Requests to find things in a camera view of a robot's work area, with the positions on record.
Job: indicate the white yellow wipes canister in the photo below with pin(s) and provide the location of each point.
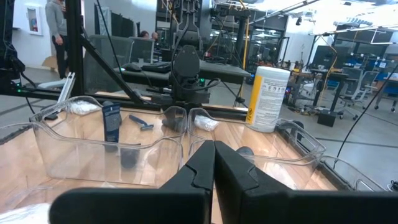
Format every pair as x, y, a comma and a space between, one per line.
270, 99

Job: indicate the clear bag labelled Vanity Pack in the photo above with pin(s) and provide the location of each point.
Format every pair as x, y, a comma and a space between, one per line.
206, 123

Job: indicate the dark shave butter tube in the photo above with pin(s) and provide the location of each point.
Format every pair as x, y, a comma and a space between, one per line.
130, 159

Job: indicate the blue disposable razor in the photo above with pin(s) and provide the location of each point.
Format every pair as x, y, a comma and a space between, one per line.
141, 123

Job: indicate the person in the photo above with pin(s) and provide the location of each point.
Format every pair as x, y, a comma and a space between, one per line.
155, 36
57, 31
144, 34

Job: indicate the black keyboard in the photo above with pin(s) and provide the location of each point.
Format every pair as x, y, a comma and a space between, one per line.
157, 67

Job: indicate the black boxed item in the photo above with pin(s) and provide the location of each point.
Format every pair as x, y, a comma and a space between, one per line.
111, 124

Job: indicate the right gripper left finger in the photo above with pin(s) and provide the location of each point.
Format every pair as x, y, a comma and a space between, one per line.
199, 174

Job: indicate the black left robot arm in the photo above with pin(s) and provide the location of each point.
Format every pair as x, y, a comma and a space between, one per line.
186, 62

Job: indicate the clear plastic bin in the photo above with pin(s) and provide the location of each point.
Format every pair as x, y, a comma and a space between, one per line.
77, 161
342, 168
18, 127
280, 149

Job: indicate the clear bag of cotton balls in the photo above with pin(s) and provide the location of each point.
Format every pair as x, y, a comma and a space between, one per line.
21, 216
83, 107

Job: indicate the dark grey roll-on deodorant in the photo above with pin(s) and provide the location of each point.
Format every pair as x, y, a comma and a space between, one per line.
245, 151
173, 124

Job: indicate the black computer mouse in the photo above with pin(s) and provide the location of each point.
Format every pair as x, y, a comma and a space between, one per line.
132, 67

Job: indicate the black box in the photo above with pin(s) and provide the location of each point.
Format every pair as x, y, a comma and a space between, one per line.
326, 119

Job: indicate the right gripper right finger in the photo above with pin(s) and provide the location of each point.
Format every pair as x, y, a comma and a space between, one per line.
233, 177

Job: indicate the white wall cabinet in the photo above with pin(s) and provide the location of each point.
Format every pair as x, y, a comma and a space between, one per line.
33, 20

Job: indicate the silver aluminium bar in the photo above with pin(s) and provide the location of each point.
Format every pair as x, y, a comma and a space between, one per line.
66, 88

